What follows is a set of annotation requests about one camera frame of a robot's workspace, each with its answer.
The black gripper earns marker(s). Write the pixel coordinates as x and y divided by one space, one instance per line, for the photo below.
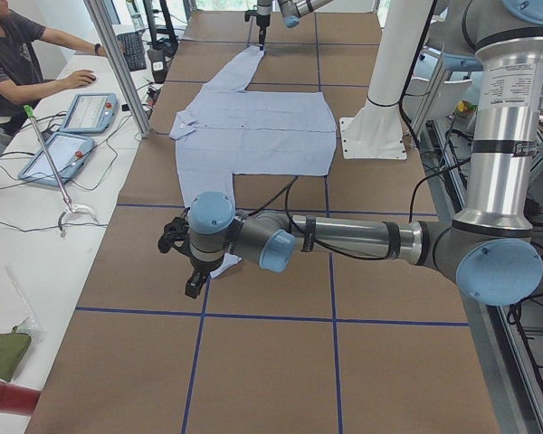
201 268
262 21

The light blue striped dress shirt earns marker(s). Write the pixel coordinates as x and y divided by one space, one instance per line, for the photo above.
228 130

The black keyboard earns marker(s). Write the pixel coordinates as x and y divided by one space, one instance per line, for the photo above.
134 50

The reacher grabber stick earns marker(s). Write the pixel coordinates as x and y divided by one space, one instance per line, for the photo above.
71 208

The clear plastic bag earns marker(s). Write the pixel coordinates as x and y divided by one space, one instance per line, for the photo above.
17 311

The lower blue teach pendant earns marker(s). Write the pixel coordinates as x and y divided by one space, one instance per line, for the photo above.
69 153

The blue teach pendant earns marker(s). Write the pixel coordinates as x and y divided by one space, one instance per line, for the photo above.
90 113
69 153

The upper blue teach pendant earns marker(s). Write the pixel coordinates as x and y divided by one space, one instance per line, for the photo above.
90 113

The green cloth pouch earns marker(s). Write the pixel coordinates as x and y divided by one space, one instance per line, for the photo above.
13 347

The red cylinder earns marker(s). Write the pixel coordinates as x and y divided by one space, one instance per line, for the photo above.
18 400

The seated person in grey shirt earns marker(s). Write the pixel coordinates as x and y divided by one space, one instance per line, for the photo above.
21 77

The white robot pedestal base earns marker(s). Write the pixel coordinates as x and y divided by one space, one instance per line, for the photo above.
376 132

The aluminium frame post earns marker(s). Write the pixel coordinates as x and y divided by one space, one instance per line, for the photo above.
102 23

